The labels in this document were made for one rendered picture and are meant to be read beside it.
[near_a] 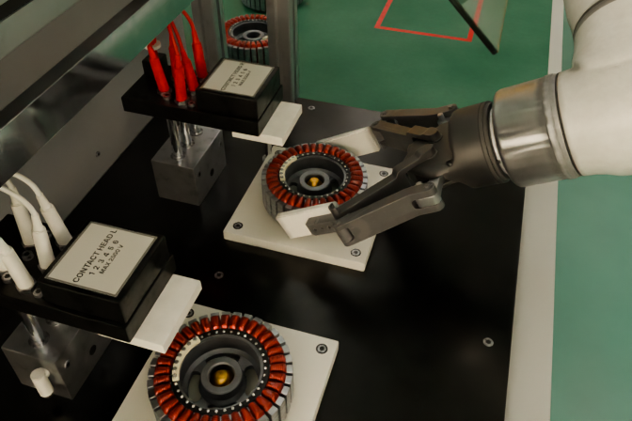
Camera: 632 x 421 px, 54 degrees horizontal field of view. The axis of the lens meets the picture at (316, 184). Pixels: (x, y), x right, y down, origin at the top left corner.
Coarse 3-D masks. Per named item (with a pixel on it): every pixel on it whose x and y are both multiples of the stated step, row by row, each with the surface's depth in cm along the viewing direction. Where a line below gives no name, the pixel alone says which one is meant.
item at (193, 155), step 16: (208, 128) 70; (192, 144) 68; (208, 144) 68; (160, 160) 66; (176, 160) 66; (192, 160) 66; (208, 160) 68; (224, 160) 73; (160, 176) 67; (176, 176) 67; (192, 176) 66; (208, 176) 69; (160, 192) 69; (176, 192) 68; (192, 192) 67; (208, 192) 70
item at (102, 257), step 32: (0, 224) 49; (96, 224) 45; (32, 256) 46; (64, 256) 43; (96, 256) 43; (128, 256) 43; (160, 256) 44; (0, 288) 44; (64, 288) 41; (96, 288) 41; (128, 288) 41; (160, 288) 45; (192, 288) 46; (32, 320) 47; (64, 320) 43; (96, 320) 42; (128, 320) 42; (160, 320) 44
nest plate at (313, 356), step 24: (192, 312) 56; (216, 312) 57; (288, 336) 55; (312, 336) 55; (312, 360) 53; (144, 384) 51; (192, 384) 51; (312, 384) 51; (120, 408) 50; (144, 408) 50; (312, 408) 50
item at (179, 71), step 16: (176, 32) 58; (192, 32) 61; (176, 48) 57; (192, 48) 62; (144, 64) 64; (160, 64) 60; (176, 64) 58; (160, 80) 61; (176, 80) 59; (192, 80) 61; (176, 96) 60
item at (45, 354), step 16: (48, 320) 51; (16, 336) 50; (48, 336) 49; (64, 336) 50; (80, 336) 50; (96, 336) 53; (16, 352) 49; (32, 352) 49; (48, 352) 49; (64, 352) 49; (80, 352) 51; (96, 352) 53; (16, 368) 51; (32, 368) 50; (48, 368) 49; (64, 368) 49; (80, 368) 51; (32, 384) 52; (64, 384) 50; (80, 384) 52
